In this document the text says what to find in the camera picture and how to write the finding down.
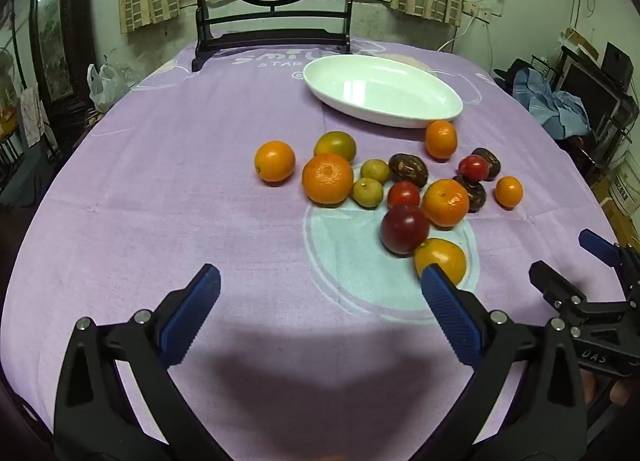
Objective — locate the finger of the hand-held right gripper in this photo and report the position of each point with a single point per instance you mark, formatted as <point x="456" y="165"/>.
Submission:
<point x="552" y="283"/>
<point x="597" y="245"/>

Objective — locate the smooth small orange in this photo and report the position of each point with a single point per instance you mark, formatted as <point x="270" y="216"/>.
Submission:
<point x="274" y="161"/>

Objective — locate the green-orange tangerine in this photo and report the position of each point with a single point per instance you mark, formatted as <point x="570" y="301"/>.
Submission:
<point x="335" y="145"/>

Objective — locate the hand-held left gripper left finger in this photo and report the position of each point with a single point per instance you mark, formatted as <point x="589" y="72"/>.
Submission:
<point x="192" y="308"/>

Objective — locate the dark wrinkled passion fruit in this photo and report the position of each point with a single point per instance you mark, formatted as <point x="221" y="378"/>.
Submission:
<point x="408" y="170"/>
<point x="493" y="159"/>
<point x="476" y="197"/>

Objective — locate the purple tablecloth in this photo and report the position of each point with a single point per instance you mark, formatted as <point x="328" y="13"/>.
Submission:
<point x="175" y="191"/>

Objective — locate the small green round fruit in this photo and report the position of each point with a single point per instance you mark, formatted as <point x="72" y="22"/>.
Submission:
<point x="367" y="193"/>
<point x="375" y="170"/>

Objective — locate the large orange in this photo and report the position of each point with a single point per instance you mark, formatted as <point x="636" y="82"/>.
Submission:
<point x="327" y="180"/>

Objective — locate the dark wooden cabinet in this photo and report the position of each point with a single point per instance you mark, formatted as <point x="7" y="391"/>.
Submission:
<point x="60" y="41"/>

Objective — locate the black speaker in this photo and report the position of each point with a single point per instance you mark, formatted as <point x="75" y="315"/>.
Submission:
<point x="617" y="63"/>

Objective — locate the person's right hand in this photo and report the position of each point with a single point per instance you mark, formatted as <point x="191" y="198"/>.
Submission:
<point x="591" y="388"/>

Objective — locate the red cherry tomato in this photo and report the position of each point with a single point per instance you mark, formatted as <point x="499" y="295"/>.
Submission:
<point x="403" y="195"/>
<point x="473" y="168"/>

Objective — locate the white oval plate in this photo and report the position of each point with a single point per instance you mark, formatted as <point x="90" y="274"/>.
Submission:
<point x="382" y="91"/>

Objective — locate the yellow-orange orange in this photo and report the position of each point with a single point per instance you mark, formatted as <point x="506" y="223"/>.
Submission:
<point x="445" y="256"/>

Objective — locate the black monitor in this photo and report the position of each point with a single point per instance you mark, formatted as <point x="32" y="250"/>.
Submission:
<point x="590" y="91"/>

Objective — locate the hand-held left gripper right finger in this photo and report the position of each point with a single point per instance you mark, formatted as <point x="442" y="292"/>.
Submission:
<point x="450" y="316"/>

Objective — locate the orange mandarin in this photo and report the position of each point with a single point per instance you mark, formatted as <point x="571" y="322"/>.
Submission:
<point x="445" y="202"/>
<point x="441" y="139"/>

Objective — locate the tiny orange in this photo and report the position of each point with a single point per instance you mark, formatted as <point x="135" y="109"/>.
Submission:
<point x="509" y="191"/>

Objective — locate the white plastic bag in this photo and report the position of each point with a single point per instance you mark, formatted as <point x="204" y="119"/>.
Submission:
<point x="102" y="86"/>

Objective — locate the blue cloth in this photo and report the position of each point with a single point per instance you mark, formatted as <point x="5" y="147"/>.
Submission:
<point x="555" y="103"/>

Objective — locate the black framed painted screen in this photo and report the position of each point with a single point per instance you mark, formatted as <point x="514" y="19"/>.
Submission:
<point x="272" y="23"/>

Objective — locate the dark red plum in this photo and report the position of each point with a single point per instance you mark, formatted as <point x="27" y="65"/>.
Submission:
<point x="405" y="229"/>

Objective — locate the white wall socket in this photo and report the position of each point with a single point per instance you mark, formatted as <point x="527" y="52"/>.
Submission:
<point x="476" y="10"/>

